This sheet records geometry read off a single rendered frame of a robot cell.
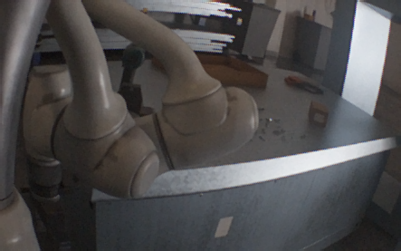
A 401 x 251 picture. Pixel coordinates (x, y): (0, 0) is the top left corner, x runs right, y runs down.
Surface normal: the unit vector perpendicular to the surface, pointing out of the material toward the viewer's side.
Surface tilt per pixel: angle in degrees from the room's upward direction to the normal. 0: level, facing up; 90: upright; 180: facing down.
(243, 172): 68
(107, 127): 50
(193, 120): 79
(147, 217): 90
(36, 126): 89
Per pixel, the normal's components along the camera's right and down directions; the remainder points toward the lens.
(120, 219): 0.59, 0.40
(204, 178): 0.62, 0.03
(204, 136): 0.12, 0.25
